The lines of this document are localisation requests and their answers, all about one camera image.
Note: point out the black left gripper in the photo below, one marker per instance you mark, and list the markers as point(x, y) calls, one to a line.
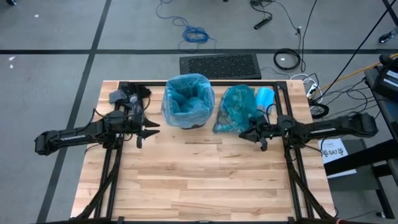
point(124, 124)

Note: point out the black metal stand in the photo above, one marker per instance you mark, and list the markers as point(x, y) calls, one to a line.
point(357, 158)

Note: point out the white printed paper sheet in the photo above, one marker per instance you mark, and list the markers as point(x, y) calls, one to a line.
point(337, 155)

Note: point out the black box with white label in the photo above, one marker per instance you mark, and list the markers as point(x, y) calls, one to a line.
point(384, 82)

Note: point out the roll of blue trash bags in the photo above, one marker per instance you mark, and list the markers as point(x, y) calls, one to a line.
point(265, 96)

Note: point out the fresh light blue trash bag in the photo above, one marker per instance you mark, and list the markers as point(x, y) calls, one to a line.
point(186, 102)

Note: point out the grey cone with green rim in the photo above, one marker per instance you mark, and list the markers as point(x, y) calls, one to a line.
point(134, 101)

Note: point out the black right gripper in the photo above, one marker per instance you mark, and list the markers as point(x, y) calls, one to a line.
point(275, 129)

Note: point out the dark side desk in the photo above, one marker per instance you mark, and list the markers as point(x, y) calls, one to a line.
point(385, 109)

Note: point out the white power strip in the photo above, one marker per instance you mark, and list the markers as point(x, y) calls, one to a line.
point(311, 89)

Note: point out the black power strip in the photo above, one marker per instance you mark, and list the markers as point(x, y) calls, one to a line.
point(262, 22)

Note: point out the person's shoe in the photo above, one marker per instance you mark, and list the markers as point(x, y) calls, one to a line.
point(11, 2)
point(387, 37)

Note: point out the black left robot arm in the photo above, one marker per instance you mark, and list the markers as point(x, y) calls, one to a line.
point(71, 138)

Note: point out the teal trash bag with trash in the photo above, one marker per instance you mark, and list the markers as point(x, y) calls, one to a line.
point(236, 109)

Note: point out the grey cloth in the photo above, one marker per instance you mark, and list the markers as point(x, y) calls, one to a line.
point(117, 97)

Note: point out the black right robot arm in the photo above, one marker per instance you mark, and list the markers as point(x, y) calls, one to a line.
point(329, 129)

